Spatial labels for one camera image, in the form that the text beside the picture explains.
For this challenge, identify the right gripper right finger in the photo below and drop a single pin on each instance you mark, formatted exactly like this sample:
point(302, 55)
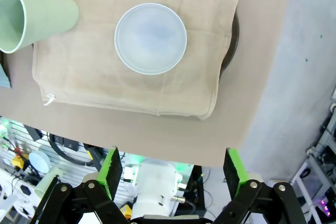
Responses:
point(232, 171)

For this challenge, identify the black device with purple lights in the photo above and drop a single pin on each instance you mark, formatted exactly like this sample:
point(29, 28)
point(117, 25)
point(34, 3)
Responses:
point(325, 207)

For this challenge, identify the beige cloth mat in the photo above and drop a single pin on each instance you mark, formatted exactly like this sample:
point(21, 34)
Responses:
point(78, 77)

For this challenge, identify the light blue spare bowl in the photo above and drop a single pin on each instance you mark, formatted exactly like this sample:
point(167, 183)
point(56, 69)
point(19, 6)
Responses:
point(39, 162)

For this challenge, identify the teal cloth mat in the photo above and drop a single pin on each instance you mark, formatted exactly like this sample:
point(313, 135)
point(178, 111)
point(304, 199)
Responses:
point(4, 79)

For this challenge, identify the pale green cup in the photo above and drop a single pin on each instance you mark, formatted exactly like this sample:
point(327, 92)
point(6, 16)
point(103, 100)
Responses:
point(50, 16)

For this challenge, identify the black square plate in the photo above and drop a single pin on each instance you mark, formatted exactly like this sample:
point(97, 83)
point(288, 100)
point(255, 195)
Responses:
point(34, 133)

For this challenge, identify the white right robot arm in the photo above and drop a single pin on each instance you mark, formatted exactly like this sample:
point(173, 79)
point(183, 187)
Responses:
point(155, 182)

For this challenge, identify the small dark tray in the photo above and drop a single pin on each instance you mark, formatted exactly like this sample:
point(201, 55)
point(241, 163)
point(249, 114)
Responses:
point(235, 37)

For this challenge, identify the yellow emergency stop box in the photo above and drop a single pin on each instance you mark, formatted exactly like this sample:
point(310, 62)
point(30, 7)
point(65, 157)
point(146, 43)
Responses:
point(126, 211)

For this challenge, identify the small yellow box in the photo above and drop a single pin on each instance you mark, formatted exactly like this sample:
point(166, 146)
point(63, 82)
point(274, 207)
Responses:
point(19, 161)

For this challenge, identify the white bowl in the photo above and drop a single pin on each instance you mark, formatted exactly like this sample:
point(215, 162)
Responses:
point(151, 37)

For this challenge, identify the aluminium frame rack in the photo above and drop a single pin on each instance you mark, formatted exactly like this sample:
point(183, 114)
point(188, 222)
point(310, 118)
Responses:
point(315, 161)

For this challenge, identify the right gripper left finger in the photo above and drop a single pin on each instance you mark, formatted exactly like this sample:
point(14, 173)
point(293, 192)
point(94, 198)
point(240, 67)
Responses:
point(114, 171)

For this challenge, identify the pale spare cup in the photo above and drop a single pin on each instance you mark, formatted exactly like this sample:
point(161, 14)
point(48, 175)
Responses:
point(48, 182)

